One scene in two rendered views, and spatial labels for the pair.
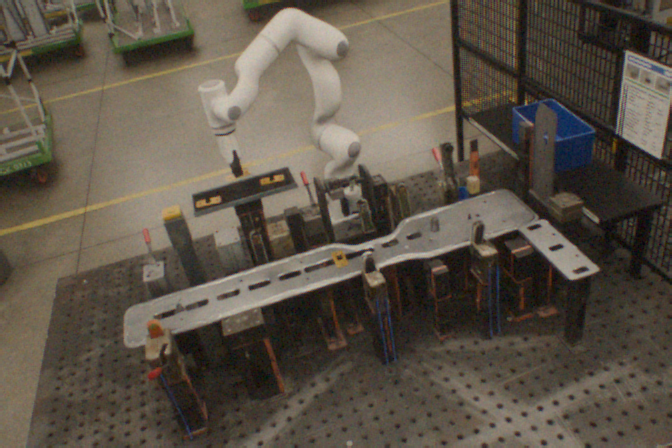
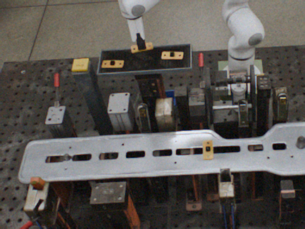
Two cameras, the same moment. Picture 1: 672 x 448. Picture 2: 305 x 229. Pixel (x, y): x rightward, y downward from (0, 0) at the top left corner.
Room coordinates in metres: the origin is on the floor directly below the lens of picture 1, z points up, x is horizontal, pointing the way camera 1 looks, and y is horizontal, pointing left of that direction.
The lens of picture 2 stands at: (0.57, -0.24, 2.48)
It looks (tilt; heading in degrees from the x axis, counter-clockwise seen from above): 49 degrees down; 15
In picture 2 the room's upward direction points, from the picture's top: 7 degrees counter-clockwise
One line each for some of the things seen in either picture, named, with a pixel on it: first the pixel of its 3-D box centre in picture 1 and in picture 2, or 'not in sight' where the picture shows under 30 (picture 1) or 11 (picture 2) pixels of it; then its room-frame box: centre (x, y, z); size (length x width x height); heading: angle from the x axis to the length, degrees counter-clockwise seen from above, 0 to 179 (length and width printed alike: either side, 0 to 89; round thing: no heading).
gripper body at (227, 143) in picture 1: (228, 142); (136, 21); (1.82, 0.29, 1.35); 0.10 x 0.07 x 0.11; 20
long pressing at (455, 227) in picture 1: (334, 263); (202, 152); (1.51, 0.02, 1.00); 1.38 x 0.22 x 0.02; 100
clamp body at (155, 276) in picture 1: (170, 309); (68, 140); (1.59, 0.61, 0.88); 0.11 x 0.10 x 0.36; 10
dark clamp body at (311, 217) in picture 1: (320, 254); (201, 125); (1.71, 0.07, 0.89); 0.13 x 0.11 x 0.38; 10
